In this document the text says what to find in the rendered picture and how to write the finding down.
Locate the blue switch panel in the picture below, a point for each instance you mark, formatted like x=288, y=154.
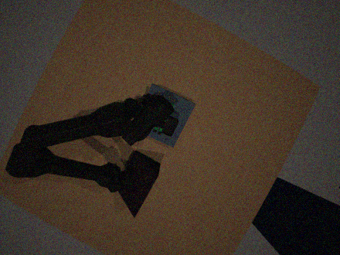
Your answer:
x=183, y=108

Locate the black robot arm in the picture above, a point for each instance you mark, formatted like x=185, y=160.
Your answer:
x=31, y=158

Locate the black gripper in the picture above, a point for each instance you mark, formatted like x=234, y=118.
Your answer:
x=168, y=127

